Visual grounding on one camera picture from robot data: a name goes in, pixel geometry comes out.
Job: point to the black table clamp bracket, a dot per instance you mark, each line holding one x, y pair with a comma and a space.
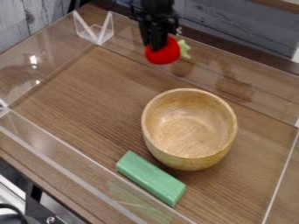
36, 210

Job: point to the red plush strawberry toy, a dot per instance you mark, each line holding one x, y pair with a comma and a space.
169, 53

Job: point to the wooden bowl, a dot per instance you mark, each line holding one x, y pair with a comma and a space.
189, 127

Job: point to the clear acrylic tray wall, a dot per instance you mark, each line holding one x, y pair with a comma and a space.
73, 98

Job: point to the green rectangular block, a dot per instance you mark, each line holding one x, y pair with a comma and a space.
156, 181

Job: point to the clear acrylic corner bracket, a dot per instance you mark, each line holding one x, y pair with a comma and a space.
97, 34

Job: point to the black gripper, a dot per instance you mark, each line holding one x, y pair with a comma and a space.
155, 12

